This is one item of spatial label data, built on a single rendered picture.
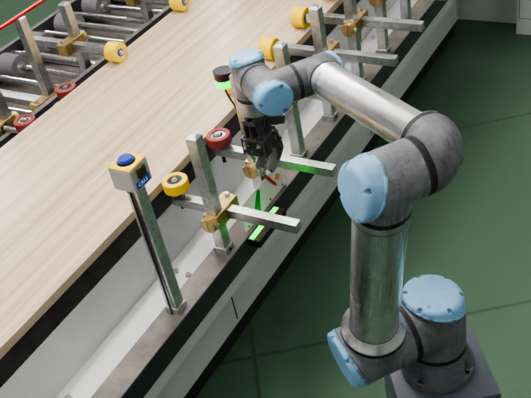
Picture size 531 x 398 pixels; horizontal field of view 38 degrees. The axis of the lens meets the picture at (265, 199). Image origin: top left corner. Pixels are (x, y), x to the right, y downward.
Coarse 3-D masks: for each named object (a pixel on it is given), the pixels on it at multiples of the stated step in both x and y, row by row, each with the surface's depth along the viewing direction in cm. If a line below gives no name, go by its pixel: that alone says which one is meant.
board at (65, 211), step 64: (192, 0) 341; (256, 0) 329; (320, 0) 318; (128, 64) 302; (192, 64) 293; (64, 128) 272; (128, 128) 264; (192, 128) 257; (0, 192) 247; (64, 192) 241; (0, 256) 221; (64, 256) 216; (0, 320) 200
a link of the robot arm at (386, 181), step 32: (352, 160) 138; (384, 160) 136; (416, 160) 136; (352, 192) 138; (384, 192) 134; (416, 192) 137; (352, 224) 148; (384, 224) 141; (352, 256) 156; (384, 256) 149; (352, 288) 164; (384, 288) 158; (352, 320) 173; (384, 320) 167; (352, 352) 178; (384, 352) 175; (416, 352) 183; (352, 384) 182
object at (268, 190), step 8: (280, 168) 253; (272, 176) 249; (280, 176) 254; (264, 184) 246; (272, 184) 250; (280, 184) 255; (264, 192) 247; (272, 192) 251; (248, 200) 239; (264, 200) 248; (272, 200) 252; (264, 208) 249; (248, 224) 242
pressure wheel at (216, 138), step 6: (210, 132) 252; (216, 132) 252; (222, 132) 251; (228, 132) 250; (210, 138) 249; (216, 138) 249; (222, 138) 248; (228, 138) 249; (210, 144) 249; (216, 144) 248; (222, 144) 248; (228, 144) 250; (222, 156) 255
